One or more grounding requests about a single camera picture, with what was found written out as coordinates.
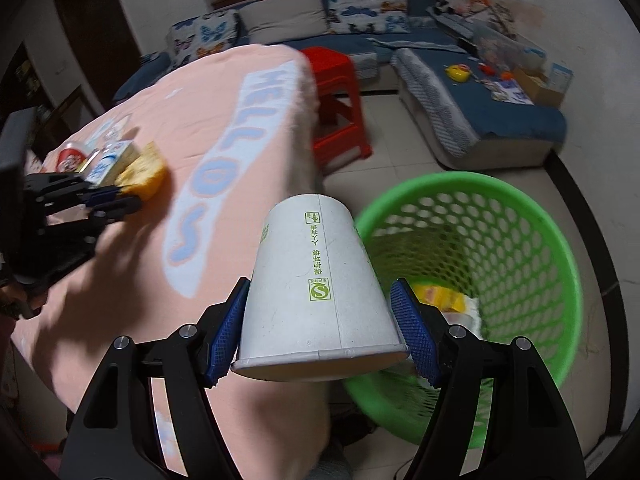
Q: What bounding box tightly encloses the blue sofa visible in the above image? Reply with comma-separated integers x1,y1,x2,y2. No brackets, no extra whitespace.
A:
112,0,569,171

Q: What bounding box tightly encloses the butterfly print pillow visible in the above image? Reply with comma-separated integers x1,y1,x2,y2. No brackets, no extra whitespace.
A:
327,0,409,36
167,9,241,64

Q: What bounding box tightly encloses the cardboard box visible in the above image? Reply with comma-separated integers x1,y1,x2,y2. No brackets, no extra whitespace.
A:
515,67,557,106

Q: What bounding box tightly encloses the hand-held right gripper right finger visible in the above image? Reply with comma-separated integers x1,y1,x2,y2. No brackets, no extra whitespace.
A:
390,278,586,480

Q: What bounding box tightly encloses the dark cabinet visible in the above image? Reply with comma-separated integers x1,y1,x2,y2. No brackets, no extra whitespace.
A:
0,40,57,128

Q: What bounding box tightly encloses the dark wooden door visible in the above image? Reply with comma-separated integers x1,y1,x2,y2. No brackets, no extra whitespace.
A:
54,0,144,111

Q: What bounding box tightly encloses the orange sponge cake piece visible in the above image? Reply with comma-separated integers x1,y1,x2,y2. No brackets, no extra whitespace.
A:
114,141,170,200

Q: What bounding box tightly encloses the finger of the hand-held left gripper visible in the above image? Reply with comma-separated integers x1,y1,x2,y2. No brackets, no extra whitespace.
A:
24,172,125,207
42,195,144,242

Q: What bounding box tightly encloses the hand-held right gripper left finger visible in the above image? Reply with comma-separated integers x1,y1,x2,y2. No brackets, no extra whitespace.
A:
62,276,251,480

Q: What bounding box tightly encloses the pink printed blanket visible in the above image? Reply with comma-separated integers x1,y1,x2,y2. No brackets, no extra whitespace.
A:
10,44,334,480

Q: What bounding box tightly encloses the yellow wrapper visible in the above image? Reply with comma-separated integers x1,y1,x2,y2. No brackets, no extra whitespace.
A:
410,282,469,314

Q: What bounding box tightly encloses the beige pillow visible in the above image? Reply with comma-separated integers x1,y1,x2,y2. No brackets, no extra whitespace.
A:
239,0,329,45

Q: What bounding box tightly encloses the white paper cup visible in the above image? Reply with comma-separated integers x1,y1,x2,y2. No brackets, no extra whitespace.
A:
231,192,411,382

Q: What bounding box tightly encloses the blue white carton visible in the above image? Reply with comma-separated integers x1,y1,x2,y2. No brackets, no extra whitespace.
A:
547,62,574,94

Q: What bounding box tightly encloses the printed booklet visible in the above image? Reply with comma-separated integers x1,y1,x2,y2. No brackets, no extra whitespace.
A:
487,77,534,106

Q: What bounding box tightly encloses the red plastic stool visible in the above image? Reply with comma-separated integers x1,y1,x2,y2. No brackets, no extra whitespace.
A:
300,47,374,172

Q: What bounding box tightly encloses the white milk carton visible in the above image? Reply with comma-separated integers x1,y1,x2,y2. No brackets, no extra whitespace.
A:
87,140,139,184

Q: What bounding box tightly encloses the clear plastic storage box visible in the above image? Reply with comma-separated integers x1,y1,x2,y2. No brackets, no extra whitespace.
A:
470,22,547,69

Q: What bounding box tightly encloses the red snack cup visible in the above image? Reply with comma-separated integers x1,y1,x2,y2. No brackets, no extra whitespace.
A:
56,141,99,174

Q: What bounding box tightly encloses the green plastic basket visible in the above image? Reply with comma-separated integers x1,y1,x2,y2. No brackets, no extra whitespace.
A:
342,171,584,449

